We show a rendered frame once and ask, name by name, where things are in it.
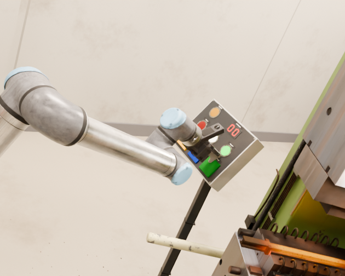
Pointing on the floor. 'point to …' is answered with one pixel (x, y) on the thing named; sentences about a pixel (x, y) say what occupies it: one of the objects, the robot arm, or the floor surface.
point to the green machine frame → (292, 197)
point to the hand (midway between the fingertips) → (219, 154)
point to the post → (186, 226)
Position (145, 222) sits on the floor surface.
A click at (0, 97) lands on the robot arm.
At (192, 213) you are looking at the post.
